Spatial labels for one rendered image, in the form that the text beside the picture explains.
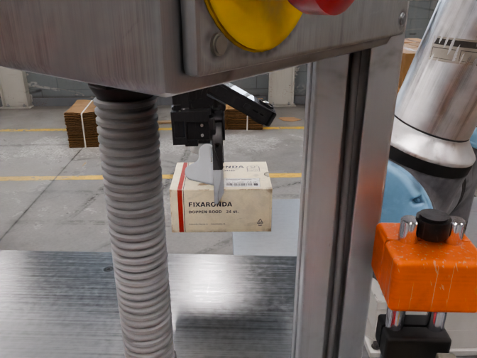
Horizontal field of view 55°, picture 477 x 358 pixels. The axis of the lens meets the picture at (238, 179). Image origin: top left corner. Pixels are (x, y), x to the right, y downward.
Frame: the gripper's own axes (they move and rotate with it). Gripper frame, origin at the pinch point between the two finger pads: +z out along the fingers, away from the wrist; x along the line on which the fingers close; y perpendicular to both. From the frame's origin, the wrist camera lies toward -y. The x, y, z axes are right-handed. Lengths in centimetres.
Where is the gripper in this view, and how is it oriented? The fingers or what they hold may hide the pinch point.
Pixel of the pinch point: (221, 185)
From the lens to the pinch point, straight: 77.6
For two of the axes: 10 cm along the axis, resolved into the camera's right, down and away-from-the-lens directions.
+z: 0.2, 9.2, 3.8
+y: -10.0, 0.3, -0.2
